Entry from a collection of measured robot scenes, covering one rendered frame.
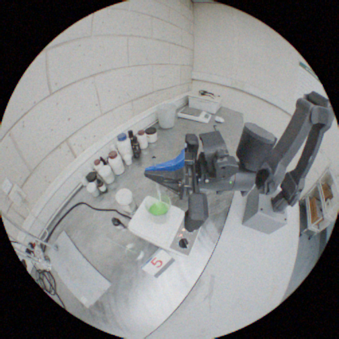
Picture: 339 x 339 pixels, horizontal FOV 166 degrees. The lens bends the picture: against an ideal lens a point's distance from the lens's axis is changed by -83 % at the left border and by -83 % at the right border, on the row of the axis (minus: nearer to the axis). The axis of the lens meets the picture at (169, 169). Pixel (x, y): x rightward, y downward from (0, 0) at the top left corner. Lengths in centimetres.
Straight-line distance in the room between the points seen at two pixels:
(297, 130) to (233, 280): 46
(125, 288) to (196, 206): 38
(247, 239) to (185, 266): 25
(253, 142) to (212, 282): 41
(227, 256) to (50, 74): 92
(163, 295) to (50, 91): 81
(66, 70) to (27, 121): 25
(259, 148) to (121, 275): 48
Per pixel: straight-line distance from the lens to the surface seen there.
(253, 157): 20
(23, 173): 62
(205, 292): 46
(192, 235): 41
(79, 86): 61
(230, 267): 48
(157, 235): 35
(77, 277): 55
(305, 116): 27
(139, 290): 45
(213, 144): 17
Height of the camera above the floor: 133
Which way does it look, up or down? 47 degrees down
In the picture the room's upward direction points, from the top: straight up
